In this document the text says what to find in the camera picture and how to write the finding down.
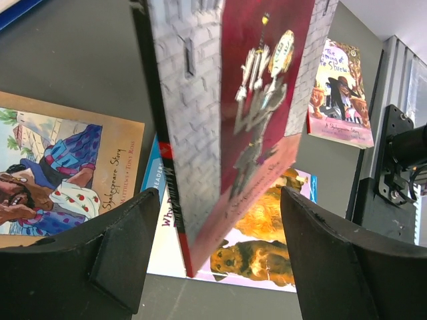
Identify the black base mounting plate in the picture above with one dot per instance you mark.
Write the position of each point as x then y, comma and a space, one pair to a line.
370, 210

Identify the red grey castle book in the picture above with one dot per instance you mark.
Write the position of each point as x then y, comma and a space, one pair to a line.
229, 84

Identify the orange Othello book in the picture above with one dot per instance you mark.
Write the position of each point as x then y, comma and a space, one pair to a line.
61, 167

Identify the blue file folder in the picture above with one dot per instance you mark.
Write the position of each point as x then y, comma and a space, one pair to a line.
11, 10

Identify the Why Do Dogs Bark book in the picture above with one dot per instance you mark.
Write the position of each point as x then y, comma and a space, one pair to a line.
253, 254

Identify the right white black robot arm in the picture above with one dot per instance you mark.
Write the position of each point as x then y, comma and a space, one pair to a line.
401, 166

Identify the pink Taming of Shrew book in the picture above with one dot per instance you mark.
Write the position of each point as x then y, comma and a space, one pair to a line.
338, 110

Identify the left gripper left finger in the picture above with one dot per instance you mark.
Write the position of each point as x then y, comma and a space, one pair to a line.
93, 271

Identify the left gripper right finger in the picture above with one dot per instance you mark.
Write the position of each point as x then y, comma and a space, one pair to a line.
344, 271

